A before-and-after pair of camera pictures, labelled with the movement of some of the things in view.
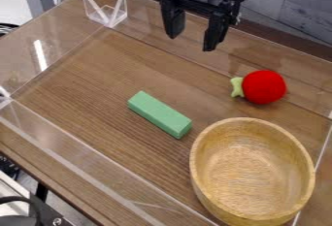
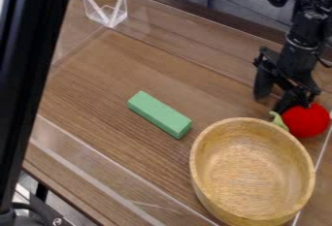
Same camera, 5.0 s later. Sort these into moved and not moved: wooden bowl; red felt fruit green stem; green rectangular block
Moved: red felt fruit green stem
Not moved: green rectangular block; wooden bowl
